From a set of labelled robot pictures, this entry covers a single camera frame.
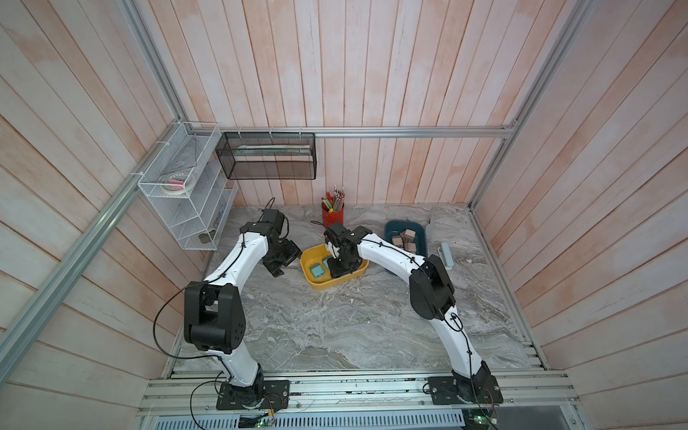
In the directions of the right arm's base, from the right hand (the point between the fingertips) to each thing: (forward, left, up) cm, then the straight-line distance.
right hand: (335, 271), depth 95 cm
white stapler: (+9, -43, -1) cm, 44 cm away
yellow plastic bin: (+7, +8, 0) cm, 11 cm away
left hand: (-2, +13, +8) cm, 16 cm away
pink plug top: (+13, -29, -2) cm, 32 cm away
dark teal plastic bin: (+22, -26, 0) cm, 34 cm away
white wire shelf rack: (+2, +40, +27) cm, 48 cm away
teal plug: (+1, +7, -1) cm, 7 cm away
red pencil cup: (+24, +2, +9) cm, 25 cm away
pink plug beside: (+16, -29, +1) cm, 33 cm away
